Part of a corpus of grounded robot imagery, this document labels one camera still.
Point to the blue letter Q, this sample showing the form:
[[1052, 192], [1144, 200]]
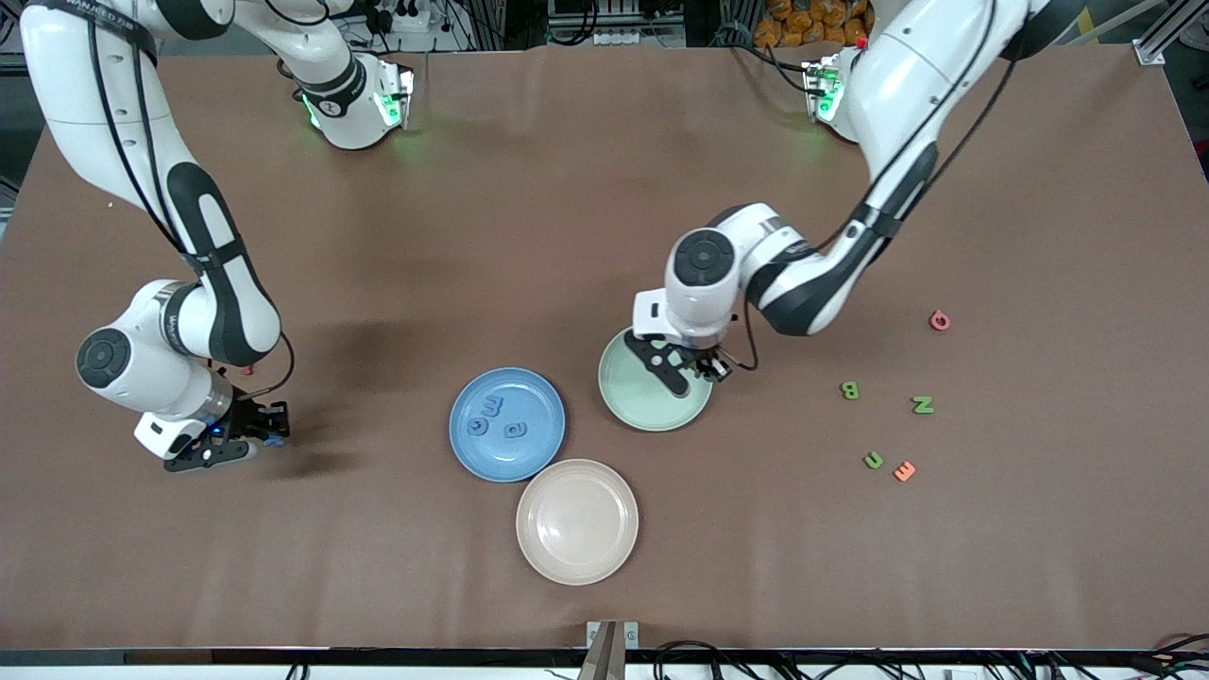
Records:
[[514, 429]]

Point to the blue letter E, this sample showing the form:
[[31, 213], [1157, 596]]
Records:
[[493, 406]]

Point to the blue letter G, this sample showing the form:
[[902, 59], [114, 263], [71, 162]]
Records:
[[479, 426]]

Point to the green letter N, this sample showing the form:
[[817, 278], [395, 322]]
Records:
[[923, 405]]

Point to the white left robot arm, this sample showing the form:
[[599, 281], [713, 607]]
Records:
[[907, 85]]

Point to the green plate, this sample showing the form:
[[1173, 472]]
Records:
[[652, 411]]

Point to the green letter B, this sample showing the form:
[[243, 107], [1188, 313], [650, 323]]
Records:
[[849, 389]]

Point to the green letter U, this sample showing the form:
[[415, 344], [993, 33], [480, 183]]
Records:
[[873, 460]]

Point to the beige plate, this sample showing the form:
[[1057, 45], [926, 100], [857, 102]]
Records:
[[577, 521]]

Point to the blue plate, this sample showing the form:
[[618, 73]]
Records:
[[507, 458]]

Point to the orange letter E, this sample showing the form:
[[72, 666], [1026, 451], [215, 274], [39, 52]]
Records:
[[904, 470]]

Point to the pink letter Q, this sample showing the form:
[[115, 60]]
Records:
[[939, 320]]

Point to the stack of orange items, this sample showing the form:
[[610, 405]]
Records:
[[803, 24]]

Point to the white power strip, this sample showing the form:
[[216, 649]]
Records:
[[406, 17]]

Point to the metal table edge bracket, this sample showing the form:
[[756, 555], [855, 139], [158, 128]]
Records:
[[612, 642]]

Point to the aluminium frame post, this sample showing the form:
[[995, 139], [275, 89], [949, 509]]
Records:
[[1166, 38]]

